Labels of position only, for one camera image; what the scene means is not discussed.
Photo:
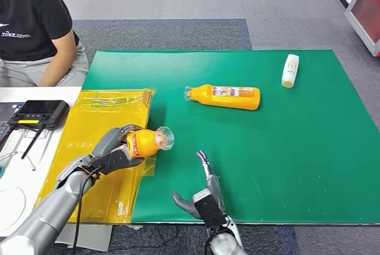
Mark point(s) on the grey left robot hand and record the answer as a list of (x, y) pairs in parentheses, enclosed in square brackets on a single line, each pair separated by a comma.
[(111, 139)]

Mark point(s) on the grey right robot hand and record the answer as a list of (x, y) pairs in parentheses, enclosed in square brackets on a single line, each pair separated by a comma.
[(215, 188)]

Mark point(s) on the orange detergent bottle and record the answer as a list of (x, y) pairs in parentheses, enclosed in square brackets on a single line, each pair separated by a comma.
[(145, 143), (225, 101)]

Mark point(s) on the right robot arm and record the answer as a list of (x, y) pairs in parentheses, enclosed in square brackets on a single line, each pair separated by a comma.
[(225, 245)]

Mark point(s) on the person's left forearm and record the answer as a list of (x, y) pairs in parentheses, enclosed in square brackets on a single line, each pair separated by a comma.
[(56, 64)]

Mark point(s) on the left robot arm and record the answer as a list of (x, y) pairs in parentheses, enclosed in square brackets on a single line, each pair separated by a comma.
[(44, 217)]

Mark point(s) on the small white bottle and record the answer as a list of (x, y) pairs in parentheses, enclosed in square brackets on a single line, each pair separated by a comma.
[(290, 70)]

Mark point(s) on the yellow plastic sheet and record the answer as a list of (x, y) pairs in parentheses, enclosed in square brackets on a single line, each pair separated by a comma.
[(98, 115)]

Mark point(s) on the green mat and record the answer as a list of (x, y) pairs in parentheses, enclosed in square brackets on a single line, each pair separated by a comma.
[(267, 147)]

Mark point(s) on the black remote controller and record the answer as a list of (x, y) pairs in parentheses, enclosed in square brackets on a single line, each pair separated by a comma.
[(41, 111)]

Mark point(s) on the grey paper sheet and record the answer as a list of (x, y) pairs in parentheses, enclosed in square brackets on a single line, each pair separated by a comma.
[(92, 237)]

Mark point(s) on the laptop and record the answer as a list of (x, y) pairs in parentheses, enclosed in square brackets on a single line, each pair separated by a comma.
[(6, 113)]

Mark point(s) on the person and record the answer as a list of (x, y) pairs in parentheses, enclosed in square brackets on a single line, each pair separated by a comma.
[(26, 9)]

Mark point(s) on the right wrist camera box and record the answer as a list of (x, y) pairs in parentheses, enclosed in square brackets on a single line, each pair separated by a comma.
[(209, 208)]

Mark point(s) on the red cabinet with silver frame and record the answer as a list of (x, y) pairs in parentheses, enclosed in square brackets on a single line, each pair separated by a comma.
[(368, 9)]

